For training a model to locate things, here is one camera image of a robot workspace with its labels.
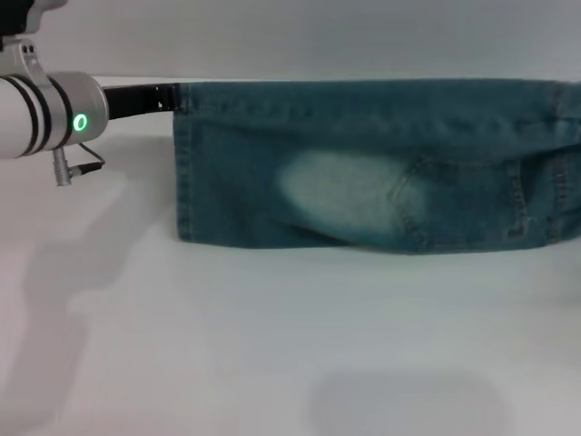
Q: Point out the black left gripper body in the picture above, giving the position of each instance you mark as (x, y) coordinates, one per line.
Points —
(129, 101)

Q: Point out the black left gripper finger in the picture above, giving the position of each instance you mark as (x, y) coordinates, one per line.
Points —
(170, 97)

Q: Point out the blue denim shorts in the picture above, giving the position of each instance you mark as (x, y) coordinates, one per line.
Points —
(363, 181)

